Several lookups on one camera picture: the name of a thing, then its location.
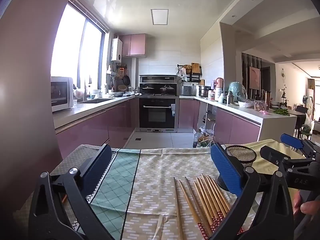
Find ceiling light panel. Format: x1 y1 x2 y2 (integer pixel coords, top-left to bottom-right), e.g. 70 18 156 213
151 9 169 25

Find pink wall cabinet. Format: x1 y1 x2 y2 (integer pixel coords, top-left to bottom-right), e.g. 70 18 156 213
119 34 146 57

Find dining table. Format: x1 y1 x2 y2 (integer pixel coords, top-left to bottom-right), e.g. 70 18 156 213
270 105 307 117

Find pink wall painting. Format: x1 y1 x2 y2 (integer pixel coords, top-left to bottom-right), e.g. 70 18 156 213
249 66 261 90

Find clear plastic food box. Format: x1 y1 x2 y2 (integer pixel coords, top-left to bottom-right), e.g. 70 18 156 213
254 100 267 112

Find black built-in oven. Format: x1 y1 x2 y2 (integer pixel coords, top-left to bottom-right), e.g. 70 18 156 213
139 96 179 132

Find plastic oil bottle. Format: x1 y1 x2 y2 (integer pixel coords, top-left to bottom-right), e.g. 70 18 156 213
192 129 203 148

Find steel stockpot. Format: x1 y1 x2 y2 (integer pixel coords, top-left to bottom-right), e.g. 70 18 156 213
198 85 212 98

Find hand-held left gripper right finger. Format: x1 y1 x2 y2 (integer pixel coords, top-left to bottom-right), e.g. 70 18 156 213
210 142 295 240

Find white wall water heater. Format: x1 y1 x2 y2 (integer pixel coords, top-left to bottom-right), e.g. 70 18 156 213
111 38 123 62

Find pink peninsula base cabinets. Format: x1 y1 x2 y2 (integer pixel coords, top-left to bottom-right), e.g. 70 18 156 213
179 95 298 145

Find black mesh utensil holder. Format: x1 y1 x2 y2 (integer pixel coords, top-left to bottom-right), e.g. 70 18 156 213
217 144 257 193

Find dark dining chair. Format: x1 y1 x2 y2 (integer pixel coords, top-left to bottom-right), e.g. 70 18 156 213
295 106 309 138

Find teal plastic bag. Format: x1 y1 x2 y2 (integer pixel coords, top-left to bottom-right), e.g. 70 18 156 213
228 81 248 102

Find black wall shelf rack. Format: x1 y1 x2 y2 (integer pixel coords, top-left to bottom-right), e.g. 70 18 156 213
177 64 202 85

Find pale yellow cloth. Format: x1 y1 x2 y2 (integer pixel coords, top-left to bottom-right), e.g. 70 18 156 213
224 139 295 180

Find person's right hand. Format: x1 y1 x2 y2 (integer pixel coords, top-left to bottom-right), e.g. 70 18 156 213
293 191 320 216

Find white countertop oven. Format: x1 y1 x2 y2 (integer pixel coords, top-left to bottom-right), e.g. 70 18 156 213
51 77 74 112

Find bunch of bamboo chopsticks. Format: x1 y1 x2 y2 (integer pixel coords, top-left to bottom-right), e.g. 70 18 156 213
178 174 245 240

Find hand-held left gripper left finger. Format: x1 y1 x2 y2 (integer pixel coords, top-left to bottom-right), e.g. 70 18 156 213
28 144 118 240

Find pink base cabinets with sink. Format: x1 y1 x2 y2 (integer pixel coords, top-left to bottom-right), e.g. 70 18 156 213
53 95 139 160

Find black range hood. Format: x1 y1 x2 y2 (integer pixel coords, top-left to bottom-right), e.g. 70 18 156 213
139 74 182 83

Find steel kitchen sink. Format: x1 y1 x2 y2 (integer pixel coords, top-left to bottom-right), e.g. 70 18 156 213
79 98 113 104

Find beige and teal patterned tablecloth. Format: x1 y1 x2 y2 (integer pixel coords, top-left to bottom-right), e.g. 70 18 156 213
12 144 263 240

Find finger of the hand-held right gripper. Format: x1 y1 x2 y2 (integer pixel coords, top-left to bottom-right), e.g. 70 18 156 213
280 133 320 155
259 146 300 173

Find plastic bags with bottles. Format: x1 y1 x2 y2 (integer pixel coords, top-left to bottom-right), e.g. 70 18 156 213
197 130 215 147

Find kitchen window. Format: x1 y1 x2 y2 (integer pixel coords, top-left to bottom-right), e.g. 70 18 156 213
51 1 109 85

